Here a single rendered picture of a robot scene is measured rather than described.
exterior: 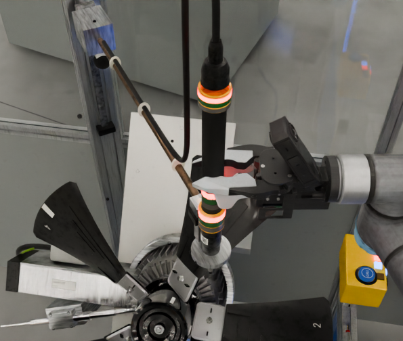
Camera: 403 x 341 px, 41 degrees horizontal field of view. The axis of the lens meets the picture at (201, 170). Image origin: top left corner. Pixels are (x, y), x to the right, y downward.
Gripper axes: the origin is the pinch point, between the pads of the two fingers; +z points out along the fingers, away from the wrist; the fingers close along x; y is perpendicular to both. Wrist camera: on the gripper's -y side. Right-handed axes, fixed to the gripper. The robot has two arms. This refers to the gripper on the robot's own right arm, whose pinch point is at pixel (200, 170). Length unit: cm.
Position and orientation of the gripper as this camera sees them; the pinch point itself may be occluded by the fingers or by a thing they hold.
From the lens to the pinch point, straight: 79.7
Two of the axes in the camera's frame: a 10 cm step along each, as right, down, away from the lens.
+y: 0.0, 6.8, 7.3
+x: -0.1, -7.3, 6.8
